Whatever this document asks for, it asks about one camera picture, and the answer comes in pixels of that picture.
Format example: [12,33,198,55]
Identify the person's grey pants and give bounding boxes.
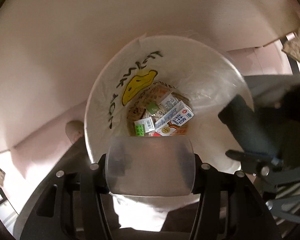
[15,74,300,240]

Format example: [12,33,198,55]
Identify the clear plastic cup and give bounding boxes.
[105,136,196,197]

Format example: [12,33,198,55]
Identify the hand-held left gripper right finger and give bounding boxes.
[189,154,282,240]

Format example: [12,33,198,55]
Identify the person's left foot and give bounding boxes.
[65,120,84,143]

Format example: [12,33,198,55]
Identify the green label packet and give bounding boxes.
[134,120,150,137]

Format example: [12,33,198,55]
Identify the clear barcode wrapper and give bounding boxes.
[142,116,156,131]

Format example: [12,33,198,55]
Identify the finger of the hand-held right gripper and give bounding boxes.
[281,83,300,122]
[218,94,284,182]

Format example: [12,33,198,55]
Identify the white bin liner bag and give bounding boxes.
[85,35,254,204]

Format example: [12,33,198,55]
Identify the white plastic shopping bag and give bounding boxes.
[84,34,255,205]

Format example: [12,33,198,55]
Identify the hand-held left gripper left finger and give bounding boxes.
[20,154,120,240]

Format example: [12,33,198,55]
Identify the orange printed paper wrapper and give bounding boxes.
[126,80,190,137]

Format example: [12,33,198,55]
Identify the white printed carton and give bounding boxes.
[160,92,181,114]

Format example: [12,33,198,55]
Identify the white milk carton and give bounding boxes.
[154,101,194,136]

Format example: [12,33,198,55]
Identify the black metal bed leg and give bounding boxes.
[0,187,9,207]
[286,34,300,76]

